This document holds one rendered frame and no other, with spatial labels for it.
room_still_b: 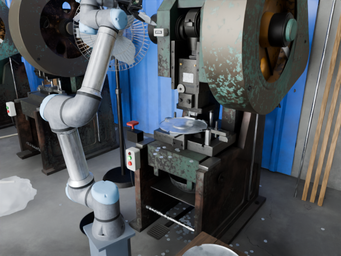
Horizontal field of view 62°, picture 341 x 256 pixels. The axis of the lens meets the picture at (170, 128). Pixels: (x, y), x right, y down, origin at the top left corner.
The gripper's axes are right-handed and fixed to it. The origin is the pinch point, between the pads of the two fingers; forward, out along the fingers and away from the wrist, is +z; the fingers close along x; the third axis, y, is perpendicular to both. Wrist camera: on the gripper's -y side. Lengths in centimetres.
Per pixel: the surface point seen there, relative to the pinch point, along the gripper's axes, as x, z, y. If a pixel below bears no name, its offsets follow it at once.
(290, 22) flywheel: -1, 57, 18
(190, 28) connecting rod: -0.6, 24.4, -21.9
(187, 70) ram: -22.9, 26.8, -27.7
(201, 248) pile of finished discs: -108, 26, 14
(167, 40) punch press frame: -6.7, 14.1, -31.0
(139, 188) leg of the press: -100, 8, -50
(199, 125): -54, 38, -29
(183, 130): -57, 26, -24
